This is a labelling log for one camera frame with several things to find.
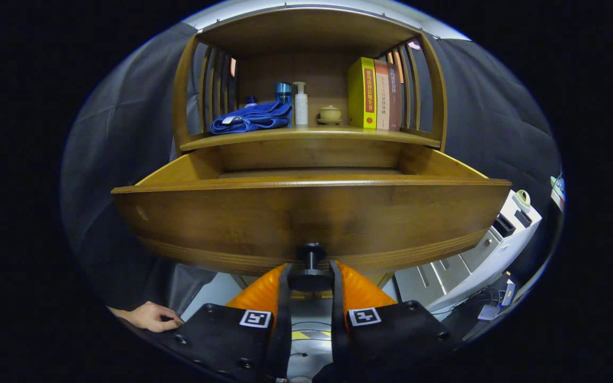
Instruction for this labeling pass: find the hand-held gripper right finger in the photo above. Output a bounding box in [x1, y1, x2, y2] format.
[329, 261, 464, 383]

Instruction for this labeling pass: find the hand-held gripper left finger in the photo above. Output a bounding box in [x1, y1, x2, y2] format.
[165, 262, 292, 383]

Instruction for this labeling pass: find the wooden drawer with black knob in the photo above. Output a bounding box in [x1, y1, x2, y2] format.
[111, 145, 513, 293]

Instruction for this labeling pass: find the white side cabinet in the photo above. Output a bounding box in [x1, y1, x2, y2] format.
[393, 190, 543, 312]

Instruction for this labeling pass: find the wooden cabinet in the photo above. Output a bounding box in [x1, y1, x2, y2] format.
[171, 6, 448, 155]

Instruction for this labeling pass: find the blue folded towel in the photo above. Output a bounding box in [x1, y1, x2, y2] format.
[211, 101, 293, 135]

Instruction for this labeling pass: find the yellow lidded tea cup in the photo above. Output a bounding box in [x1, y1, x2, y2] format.
[317, 105, 343, 125]

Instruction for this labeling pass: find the white pump bottle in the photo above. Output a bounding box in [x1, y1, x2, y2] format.
[292, 81, 309, 126]

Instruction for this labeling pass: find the orange and white book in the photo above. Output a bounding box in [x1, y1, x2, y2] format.
[374, 60, 391, 130]

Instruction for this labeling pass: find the yellow book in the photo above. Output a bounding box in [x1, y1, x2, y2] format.
[347, 57, 377, 129]

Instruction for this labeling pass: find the brown book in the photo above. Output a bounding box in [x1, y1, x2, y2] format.
[387, 63, 403, 131]

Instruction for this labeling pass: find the black backdrop cloth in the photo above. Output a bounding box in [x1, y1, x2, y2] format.
[61, 21, 562, 314]

